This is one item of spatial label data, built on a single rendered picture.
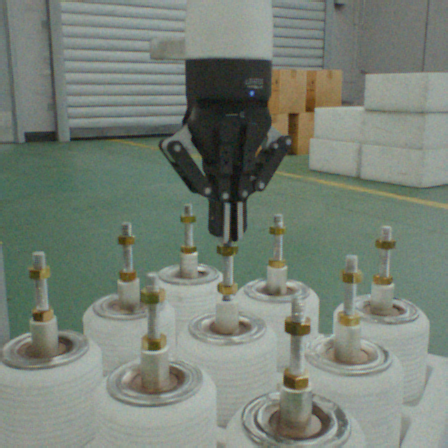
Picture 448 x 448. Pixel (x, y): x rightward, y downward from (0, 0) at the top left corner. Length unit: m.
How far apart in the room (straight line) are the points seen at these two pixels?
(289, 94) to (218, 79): 3.70
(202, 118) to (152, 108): 5.32
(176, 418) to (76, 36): 5.22
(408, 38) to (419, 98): 4.02
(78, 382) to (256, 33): 0.32
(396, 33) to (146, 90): 2.93
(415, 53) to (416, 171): 3.98
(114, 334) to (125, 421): 0.16
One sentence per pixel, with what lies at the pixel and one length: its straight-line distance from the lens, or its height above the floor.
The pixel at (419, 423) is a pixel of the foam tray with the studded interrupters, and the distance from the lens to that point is 0.58.
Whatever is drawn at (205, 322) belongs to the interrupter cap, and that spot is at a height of 0.25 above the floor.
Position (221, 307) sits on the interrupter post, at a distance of 0.55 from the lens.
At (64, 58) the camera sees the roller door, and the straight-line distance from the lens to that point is 5.47.
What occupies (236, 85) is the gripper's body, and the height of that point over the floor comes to 0.48.
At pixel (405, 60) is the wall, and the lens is 6.94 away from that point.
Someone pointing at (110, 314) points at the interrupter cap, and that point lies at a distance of 0.60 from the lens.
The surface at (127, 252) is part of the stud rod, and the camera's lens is 0.60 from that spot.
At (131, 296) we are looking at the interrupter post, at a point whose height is 0.27.
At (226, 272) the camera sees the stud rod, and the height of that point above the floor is 0.31.
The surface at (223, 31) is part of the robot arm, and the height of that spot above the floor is 0.52.
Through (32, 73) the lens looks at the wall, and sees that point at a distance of 5.49.
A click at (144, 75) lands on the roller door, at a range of 5.77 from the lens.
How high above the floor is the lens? 0.48
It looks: 13 degrees down
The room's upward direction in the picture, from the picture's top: straight up
